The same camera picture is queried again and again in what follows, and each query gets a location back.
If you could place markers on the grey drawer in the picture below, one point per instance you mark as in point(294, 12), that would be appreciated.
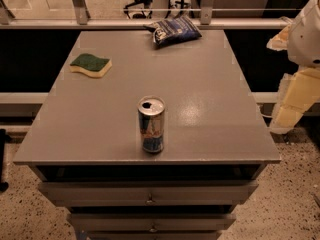
point(159, 222)
point(98, 194)

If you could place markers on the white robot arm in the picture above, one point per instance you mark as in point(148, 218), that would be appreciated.
point(297, 93)

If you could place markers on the grey drawer cabinet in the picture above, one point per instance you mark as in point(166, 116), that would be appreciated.
point(87, 130)

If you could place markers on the metal glass railing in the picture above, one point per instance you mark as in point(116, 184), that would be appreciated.
point(108, 14)

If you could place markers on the black object at left edge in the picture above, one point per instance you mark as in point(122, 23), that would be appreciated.
point(4, 139)

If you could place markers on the silver blue energy drink can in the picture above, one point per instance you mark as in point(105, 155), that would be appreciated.
point(151, 115)

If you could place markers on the black office chair base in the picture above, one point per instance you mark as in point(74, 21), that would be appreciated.
point(145, 13)

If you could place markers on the green yellow sponge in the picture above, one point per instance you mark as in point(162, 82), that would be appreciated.
point(90, 65)

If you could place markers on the top grey drawer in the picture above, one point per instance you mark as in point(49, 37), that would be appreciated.
point(98, 194)

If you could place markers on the blue chip bag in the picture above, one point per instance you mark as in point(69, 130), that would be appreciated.
point(173, 30)

